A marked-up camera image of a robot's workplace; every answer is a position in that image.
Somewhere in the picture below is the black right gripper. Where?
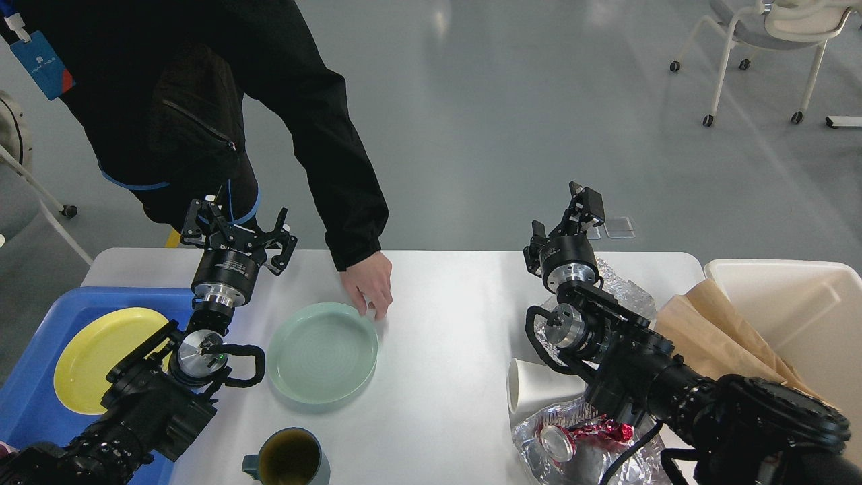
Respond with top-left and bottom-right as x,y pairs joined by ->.
523,181 -> 605,294

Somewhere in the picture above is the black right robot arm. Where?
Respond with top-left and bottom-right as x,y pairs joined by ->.
523,181 -> 860,484

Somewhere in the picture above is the crushed red soda can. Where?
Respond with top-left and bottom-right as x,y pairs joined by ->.
538,417 -> 634,463

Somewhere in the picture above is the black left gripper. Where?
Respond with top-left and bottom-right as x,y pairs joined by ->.
180,197 -> 298,308

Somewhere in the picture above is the person's bare hand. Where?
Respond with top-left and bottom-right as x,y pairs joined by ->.
338,251 -> 393,321

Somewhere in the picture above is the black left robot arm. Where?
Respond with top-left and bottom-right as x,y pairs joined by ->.
2,195 -> 298,484

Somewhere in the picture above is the white paper cup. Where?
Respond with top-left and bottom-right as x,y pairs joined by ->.
506,358 -> 587,414

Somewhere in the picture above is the teal mug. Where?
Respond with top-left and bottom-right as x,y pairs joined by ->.
241,427 -> 331,484

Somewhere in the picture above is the white wheeled chair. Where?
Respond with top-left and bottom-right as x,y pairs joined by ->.
669,1 -> 860,128

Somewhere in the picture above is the pale green plate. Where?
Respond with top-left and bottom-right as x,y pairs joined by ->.
267,302 -> 380,406

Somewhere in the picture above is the yellow plate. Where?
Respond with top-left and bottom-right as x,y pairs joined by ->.
53,307 -> 168,415

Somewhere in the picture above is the person in black clothes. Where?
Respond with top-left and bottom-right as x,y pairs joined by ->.
13,1 -> 389,272

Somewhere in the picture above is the white plastic bin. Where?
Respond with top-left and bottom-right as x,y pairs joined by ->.
704,259 -> 861,465

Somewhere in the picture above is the pink mug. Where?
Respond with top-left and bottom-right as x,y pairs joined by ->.
0,441 -> 19,459

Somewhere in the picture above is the brown paper bag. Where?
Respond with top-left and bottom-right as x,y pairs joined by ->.
655,279 -> 822,399

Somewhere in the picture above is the blue id badge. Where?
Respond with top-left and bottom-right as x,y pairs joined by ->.
10,31 -> 76,100

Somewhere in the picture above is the crumpled aluminium foil ball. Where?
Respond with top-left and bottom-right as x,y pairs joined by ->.
526,258 -> 658,375

